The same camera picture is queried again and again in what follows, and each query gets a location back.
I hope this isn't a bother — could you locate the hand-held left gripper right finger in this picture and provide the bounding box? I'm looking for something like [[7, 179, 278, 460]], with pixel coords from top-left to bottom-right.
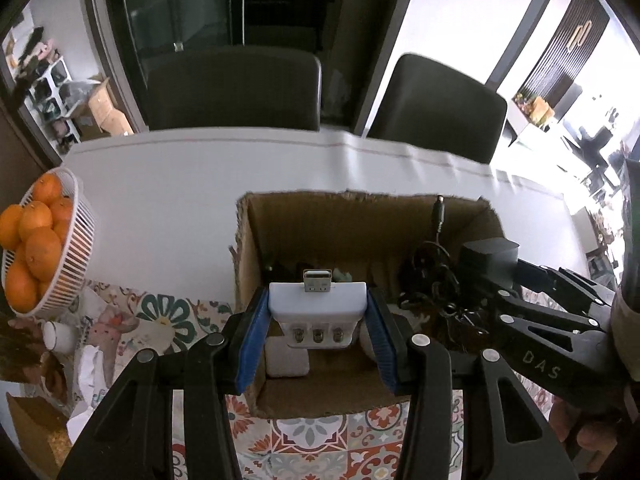
[[367, 287, 583, 480]]

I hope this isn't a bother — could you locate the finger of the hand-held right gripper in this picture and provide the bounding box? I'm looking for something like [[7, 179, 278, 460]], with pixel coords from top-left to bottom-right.
[[515, 257, 617, 312], [480, 286, 610, 343]]

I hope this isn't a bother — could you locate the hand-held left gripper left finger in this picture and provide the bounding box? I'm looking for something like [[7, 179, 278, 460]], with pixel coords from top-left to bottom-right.
[[57, 287, 273, 480]]

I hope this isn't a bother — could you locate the white square charger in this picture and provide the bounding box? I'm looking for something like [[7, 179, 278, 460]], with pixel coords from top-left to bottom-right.
[[265, 337, 311, 378]]

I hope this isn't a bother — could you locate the black power adapter with cable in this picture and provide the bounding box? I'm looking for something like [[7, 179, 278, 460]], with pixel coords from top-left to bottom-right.
[[397, 194, 521, 326]]

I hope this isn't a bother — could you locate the white USB hub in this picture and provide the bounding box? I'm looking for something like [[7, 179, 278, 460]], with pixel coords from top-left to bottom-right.
[[269, 269, 368, 350]]

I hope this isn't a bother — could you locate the brown cardboard box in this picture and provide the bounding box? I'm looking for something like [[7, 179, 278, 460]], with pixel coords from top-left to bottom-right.
[[229, 190, 506, 418]]

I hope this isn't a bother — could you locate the person's right hand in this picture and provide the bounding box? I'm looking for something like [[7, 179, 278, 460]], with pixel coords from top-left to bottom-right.
[[547, 400, 628, 476]]

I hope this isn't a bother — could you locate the patterned table mat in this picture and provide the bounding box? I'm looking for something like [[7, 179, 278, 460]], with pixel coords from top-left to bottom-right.
[[75, 280, 556, 480]]

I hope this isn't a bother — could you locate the white TV cabinet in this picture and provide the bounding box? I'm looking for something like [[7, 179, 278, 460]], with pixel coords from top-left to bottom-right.
[[507, 110, 566, 147]]

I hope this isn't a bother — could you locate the white tablecloth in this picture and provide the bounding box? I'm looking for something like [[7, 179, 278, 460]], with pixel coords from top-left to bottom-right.
[[0, 127, 601, 311]]

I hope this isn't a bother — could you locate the small white bottle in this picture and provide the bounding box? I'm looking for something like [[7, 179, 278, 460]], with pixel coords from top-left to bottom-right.
[[42, 321, 78, 356]]

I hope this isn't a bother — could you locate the white plastic basket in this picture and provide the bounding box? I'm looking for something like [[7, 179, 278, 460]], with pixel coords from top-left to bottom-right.
[[0, 166, 97, 317]]

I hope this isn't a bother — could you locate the dark dining chair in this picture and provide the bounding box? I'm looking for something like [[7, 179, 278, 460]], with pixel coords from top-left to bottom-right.
[[352, 52, 508, 165], [145, 45, 322, 133]]

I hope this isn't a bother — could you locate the pile of oranges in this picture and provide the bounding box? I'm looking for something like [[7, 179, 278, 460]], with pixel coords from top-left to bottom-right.
[[0, 174, 76, 313]]

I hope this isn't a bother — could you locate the dark interior door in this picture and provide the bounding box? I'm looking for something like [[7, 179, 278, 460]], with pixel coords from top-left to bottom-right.
[[487, 0, 560, 93]]

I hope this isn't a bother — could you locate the cardboard box with flaps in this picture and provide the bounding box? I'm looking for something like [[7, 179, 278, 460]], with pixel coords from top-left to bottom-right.
[[70, 76, 135, 141]]

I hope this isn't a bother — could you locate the white shoe rack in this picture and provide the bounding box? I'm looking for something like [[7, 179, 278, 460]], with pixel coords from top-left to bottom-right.
[[27, 55, 83, 146]]

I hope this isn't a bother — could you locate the dark glass door cabinet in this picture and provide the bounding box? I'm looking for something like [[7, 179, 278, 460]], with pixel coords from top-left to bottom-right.
[[82, 0, 426, 131]]

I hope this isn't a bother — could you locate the dark slatted wall panel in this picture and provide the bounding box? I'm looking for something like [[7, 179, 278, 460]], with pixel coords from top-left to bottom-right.
[[520, 0, 611, 106]]

